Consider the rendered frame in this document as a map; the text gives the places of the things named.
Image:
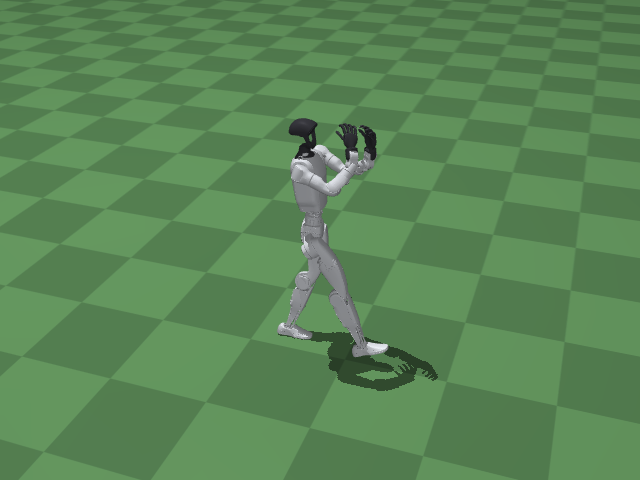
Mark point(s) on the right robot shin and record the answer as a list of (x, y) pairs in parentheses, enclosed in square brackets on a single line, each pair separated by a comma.
[(347, 314)]

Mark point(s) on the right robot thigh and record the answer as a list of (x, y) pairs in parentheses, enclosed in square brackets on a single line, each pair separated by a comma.
[(330, 266)]

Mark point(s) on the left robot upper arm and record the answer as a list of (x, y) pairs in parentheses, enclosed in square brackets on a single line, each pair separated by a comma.
[(330, 159)]

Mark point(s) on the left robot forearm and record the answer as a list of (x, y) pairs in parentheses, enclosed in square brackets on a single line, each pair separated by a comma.
[(365, 164)]

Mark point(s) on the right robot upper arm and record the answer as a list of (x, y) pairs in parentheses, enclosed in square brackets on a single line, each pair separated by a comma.
[(302, 175)]

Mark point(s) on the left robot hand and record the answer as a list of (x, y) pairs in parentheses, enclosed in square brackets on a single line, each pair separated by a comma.
[(370, 141)]

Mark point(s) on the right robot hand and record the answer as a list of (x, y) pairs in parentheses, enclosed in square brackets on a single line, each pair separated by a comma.
[(350, 139)]

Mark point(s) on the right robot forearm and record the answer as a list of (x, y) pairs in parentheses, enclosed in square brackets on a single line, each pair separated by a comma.
[(346, 173)]

